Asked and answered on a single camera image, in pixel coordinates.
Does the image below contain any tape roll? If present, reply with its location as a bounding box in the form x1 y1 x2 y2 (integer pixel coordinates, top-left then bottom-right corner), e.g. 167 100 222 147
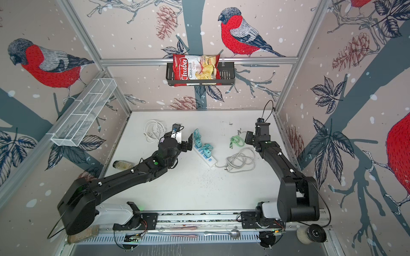
296 224 327 245

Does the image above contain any brown sponge block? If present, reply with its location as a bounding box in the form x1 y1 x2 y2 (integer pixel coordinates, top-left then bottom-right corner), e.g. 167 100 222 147
67 225 99 244

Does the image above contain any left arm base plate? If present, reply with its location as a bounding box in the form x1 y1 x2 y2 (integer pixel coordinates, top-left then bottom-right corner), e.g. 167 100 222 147
113 213 159 231

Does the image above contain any small glass jar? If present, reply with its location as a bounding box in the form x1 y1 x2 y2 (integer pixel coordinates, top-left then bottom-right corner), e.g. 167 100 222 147
113 160 134 171

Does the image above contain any red chips bag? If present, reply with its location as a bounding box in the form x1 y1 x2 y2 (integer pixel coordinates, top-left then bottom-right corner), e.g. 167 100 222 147
173 54 221 86

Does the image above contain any green charger with cable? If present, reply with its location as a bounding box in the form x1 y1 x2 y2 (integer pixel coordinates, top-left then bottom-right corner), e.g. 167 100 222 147
229 135 246 149

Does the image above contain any white mesh shelf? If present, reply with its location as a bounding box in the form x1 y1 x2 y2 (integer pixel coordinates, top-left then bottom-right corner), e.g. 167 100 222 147
51 78 117 147

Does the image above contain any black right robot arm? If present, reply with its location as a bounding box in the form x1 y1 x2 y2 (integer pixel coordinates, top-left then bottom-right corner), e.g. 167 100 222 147
245 118 320 222

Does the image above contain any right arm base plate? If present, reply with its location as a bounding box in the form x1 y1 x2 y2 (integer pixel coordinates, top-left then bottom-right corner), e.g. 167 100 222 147
238 211 286 229

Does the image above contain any white power strip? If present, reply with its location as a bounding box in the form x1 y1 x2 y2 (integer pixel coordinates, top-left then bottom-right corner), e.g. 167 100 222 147
193 144 217 167

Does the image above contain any black wire basket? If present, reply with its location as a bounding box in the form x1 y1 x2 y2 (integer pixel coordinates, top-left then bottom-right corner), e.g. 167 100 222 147
165 63 236 86

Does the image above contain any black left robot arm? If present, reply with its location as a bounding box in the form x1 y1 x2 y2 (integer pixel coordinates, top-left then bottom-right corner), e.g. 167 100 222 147
57 134 193 235

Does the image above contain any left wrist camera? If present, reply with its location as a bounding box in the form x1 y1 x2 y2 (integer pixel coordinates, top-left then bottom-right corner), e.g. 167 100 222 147
171 123 182 143

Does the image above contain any metal spoon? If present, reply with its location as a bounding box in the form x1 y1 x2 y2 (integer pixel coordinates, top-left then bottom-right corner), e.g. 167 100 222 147
204 228 240 240

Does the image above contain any teal charger round plug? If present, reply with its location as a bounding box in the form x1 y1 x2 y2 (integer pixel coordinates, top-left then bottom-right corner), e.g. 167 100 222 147
200 144 213 159

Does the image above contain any teal charger with cable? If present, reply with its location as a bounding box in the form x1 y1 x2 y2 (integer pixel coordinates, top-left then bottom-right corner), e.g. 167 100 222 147
193 129 202 148

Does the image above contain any white power strip cord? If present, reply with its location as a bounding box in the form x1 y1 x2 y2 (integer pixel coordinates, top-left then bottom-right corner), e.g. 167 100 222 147
143 119 167 143

